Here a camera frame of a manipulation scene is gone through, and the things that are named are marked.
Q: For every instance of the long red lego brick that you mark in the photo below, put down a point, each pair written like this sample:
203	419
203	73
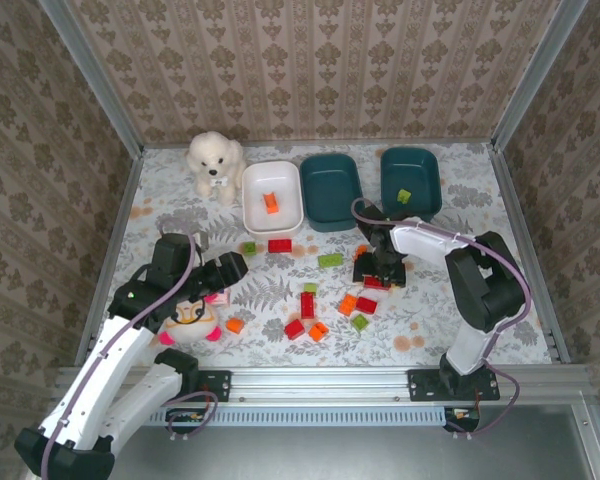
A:
307	305

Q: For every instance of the aluminium side rail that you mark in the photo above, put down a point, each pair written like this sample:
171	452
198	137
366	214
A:
511	200
109	260

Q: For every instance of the thin aluminium rail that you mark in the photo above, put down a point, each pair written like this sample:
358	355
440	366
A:
320	143

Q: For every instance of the long green lego brick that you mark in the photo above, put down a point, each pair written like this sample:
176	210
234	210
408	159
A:
330	260

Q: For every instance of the white plush dog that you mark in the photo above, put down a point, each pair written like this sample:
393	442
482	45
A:
215	160

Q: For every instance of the orange lego brick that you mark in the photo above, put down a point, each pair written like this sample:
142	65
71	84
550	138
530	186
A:
318	331
361	249
347	304
235	325
270	202

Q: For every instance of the aluminium frame post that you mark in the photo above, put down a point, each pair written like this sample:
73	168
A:
90	75
540	75

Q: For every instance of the small green lego brick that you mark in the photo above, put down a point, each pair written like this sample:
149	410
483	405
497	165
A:
310	288
249	248

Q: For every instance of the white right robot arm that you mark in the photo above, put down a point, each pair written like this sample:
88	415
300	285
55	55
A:
430	240

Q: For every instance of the white plastic bin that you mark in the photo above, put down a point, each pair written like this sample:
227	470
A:
286	182

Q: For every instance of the teal plastic bin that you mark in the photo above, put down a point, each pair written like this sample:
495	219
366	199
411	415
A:
330	190
415	170

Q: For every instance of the grey metal panel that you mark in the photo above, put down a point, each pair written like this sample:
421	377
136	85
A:
330	455

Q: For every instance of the plush doll with glasses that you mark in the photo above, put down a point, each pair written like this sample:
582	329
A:
190	325

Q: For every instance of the floral table cover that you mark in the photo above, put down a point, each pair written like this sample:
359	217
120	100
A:
430	325

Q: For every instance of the wide aluminium base rail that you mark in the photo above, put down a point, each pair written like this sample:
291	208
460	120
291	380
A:
320	382

